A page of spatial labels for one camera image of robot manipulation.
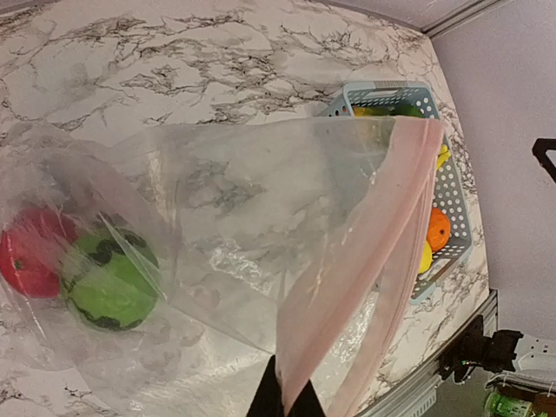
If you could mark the yellow toy banana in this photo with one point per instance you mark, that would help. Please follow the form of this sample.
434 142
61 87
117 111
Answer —
443 156

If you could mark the right aluminium frame post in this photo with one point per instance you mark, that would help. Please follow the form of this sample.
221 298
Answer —
465 13

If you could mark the dark green toy avocado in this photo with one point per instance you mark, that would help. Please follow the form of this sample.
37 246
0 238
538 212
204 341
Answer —
407 110

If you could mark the front aluminium rail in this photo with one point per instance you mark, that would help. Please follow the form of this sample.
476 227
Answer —
414 395

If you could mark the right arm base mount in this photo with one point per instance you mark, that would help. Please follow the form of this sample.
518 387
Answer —
473 349

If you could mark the grey plastic basket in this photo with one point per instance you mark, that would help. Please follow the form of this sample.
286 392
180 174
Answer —
448 192

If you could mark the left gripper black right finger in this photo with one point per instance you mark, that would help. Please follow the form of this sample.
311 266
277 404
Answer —
307 403

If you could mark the orange toy orange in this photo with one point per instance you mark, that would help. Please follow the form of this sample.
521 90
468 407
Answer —
439 230

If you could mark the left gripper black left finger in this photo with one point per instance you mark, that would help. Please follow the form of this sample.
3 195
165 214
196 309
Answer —
267 401

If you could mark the yellow toy lemon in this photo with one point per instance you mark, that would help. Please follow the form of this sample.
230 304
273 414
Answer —
426 259

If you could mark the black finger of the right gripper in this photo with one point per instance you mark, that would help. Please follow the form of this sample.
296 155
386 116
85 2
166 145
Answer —
540 148

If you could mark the red toy apple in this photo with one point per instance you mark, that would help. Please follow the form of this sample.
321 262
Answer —
32 247

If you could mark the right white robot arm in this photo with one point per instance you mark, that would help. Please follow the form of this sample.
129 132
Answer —
534 356

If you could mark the green toy watermelon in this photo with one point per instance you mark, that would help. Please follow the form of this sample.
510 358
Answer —
110 278

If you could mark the clear zip top bag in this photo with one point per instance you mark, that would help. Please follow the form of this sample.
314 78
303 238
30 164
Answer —
300 239

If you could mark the orange green toy mango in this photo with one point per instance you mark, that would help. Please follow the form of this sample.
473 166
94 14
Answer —
371 111

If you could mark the green circuit board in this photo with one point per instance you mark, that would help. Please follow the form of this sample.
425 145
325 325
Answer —
504 406

